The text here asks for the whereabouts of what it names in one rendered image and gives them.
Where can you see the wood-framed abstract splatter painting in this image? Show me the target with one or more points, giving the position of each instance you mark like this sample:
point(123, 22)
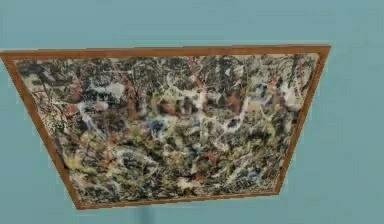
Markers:
point(173, 126)

